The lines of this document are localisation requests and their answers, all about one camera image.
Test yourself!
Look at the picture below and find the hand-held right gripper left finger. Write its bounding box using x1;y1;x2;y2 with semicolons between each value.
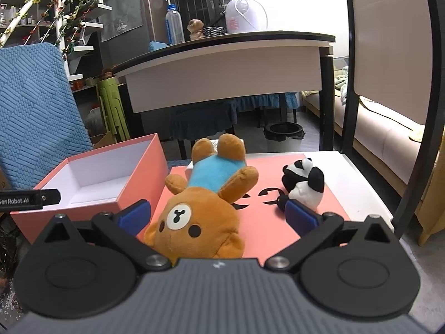
33;199;172;275

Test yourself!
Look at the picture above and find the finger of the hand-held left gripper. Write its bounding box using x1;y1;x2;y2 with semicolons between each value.
42;188;61;205

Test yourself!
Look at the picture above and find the beige chair with black frame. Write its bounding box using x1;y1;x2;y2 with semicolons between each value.
341;0;445;240

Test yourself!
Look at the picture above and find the blue knitted chair cover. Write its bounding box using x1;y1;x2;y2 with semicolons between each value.
0;43;94;190

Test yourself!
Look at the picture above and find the brown teddy bear plush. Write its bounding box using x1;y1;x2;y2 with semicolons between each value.
144;133;259;260

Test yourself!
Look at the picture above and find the dark-topped beige desk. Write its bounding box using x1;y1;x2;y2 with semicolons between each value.
113;31;336;154

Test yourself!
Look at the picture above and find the panda plush toy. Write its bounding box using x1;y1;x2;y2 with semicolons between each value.
277;158;325;213

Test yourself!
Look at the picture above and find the white vine-wrapped arch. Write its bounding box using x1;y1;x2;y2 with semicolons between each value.
0;0;61;47

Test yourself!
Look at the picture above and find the grey refrigerator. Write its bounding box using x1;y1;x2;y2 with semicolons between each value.
99;0;170;73

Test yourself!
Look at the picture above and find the pink cardboard box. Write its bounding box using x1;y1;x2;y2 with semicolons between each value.
10;133;169;245

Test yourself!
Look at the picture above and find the white plastic jug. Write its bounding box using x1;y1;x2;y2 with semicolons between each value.
86;108;107;136

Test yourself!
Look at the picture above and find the blue frilled chair cover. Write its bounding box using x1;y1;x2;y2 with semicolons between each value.
169;98;238;140
236;92;300;111

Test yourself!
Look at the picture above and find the green blanket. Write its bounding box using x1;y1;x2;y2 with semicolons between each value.
334;66;350;103

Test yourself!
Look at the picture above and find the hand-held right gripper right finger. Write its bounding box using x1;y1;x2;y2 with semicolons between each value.
264;199;401;274

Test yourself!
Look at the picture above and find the pink box lid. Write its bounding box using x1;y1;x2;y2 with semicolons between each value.
149;152;352;260

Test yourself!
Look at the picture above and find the yellow cloth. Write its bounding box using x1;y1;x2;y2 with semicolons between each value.
408;125;426;143

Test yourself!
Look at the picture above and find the clear plastic water bottle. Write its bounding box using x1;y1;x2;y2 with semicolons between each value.
165;4;185;45

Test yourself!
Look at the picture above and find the beige sofa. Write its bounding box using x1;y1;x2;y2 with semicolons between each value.
301;56;445;247

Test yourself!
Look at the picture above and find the stack of green stools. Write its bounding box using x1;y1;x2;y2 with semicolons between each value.
97;78;131;143

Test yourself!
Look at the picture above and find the wall shelf with clutter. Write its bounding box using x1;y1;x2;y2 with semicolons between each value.
0;0;56;47

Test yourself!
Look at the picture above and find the black-lined trash bin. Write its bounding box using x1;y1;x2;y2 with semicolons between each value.
263;122;306;153

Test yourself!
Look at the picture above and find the white ladder shelf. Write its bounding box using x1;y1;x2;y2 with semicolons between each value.
52;0;112;77

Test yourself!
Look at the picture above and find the white domed appliance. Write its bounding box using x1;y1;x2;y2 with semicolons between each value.
225;0;269;35

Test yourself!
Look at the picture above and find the grey dust cover cloth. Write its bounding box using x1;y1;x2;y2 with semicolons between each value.
99;0;145;42

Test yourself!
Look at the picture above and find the small brown figurine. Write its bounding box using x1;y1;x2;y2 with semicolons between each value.
188;19;205;41

